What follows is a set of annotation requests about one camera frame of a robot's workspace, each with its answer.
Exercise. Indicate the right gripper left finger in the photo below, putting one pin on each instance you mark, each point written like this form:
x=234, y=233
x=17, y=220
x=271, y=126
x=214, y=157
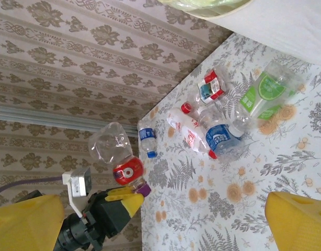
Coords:
x=24, y=227

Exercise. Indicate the white label bottle red print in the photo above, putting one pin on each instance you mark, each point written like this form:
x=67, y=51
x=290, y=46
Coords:
x=188, y=130

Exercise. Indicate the green label clear bottle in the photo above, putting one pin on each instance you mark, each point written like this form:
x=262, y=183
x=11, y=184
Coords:
x=267, y=94

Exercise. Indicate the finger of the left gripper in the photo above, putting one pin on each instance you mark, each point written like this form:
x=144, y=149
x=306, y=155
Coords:
x=116, y=194
x=133, y=204

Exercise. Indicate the red white small carton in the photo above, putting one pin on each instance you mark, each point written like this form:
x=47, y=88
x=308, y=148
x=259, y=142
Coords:
x=210, y=90

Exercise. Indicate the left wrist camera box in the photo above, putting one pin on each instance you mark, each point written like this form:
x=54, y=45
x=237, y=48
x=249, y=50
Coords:
x=77, y=188

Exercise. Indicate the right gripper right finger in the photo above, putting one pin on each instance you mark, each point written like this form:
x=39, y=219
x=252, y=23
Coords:
x=299, y=225

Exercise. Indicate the small bottle blue cap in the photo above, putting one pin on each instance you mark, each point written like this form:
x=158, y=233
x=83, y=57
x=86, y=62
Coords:
x=146, y=137

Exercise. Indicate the floral patterned table cover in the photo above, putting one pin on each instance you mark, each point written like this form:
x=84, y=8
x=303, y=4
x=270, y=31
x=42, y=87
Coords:
x=202, y=209

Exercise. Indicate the crushed Pocari Sweat bottle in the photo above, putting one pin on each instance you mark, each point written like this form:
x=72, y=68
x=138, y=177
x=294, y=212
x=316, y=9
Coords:
x=219, y=138

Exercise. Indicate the red label bottle purple cap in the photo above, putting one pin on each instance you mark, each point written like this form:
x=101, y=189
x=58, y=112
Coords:
x=127, y=171

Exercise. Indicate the cream plastic bin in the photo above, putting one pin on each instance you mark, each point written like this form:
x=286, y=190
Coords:
x=280, y=26

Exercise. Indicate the small clear bottle red cap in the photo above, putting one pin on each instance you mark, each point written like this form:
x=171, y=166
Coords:
x=186, y=107

